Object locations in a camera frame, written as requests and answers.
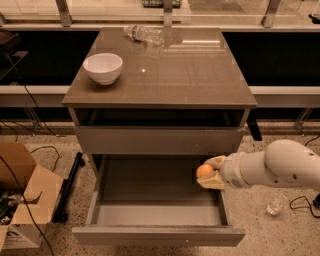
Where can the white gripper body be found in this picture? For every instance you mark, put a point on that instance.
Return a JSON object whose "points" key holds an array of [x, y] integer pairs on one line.
{"points": [[231, 171]]}

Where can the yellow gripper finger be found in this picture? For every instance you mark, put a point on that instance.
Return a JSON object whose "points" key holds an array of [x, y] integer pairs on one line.
{"points": [[216, 162], [212, 181]]}

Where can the orange fruit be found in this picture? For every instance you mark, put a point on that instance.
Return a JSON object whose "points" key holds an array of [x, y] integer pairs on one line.
{"points": [[204, 170]]}

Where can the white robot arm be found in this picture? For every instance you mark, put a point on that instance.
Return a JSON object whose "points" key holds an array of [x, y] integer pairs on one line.
{"points": [[283, 164]]}

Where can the open grey middle drawer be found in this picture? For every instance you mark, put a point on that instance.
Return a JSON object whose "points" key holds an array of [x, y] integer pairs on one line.
{"points": [[155, 201]]}

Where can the closed grey top drawer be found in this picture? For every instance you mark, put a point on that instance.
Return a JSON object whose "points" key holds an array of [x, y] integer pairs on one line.
{"points": [[152, 141]]}

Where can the clear glass on floor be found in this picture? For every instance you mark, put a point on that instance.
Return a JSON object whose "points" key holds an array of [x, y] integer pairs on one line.
{"points": [[276, 203]]}

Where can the brown cabinet with glossy top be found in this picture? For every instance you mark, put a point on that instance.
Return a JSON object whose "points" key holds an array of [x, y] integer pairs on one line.
{"points": [[191, 82]]}

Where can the white ceramic bowl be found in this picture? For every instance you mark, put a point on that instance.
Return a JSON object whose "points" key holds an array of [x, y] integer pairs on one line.
{"points": [[103, 68]]}

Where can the clear plastic water bottle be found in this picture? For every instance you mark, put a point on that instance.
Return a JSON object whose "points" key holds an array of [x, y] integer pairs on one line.
{"points": [[145, 34]]}

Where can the black tripod leg bar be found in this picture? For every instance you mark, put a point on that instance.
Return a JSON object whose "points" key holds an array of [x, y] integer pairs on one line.
{"points": [[60, 215]]}

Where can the brown cardboard box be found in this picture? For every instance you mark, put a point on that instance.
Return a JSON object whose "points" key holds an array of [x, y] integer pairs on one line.
{"points": [[28, 196]]}

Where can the metal window railing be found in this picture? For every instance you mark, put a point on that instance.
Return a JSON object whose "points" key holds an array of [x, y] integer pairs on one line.
{"points": [[228, 15]]}

